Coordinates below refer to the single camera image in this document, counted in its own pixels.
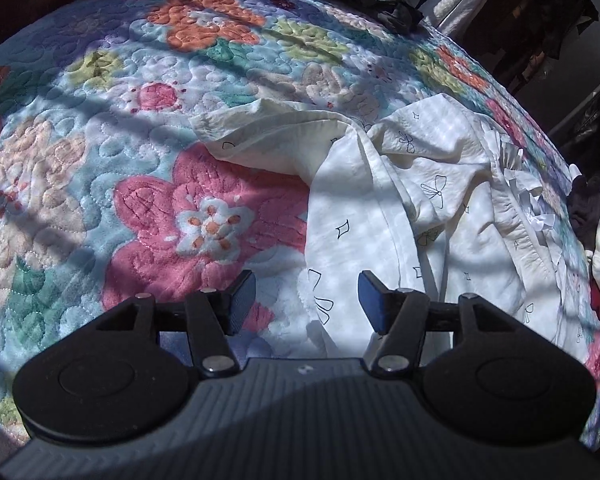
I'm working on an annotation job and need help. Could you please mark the dark purple cloth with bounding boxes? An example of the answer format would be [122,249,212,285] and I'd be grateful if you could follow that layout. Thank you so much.
[566,164,600,253]

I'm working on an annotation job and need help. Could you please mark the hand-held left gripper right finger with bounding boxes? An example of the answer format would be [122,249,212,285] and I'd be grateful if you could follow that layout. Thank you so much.
[357,270,521,379]

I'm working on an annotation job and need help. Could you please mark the white bow-print garment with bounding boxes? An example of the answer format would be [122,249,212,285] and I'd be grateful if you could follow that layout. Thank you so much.
[190,98,588,356]

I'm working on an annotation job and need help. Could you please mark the floral quilted blanket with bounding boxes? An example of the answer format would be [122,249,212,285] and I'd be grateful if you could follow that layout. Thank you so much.
[0,0,600,448]

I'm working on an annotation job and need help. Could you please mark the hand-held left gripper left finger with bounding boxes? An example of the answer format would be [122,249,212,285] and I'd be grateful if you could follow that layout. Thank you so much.
[96,269,257,378]

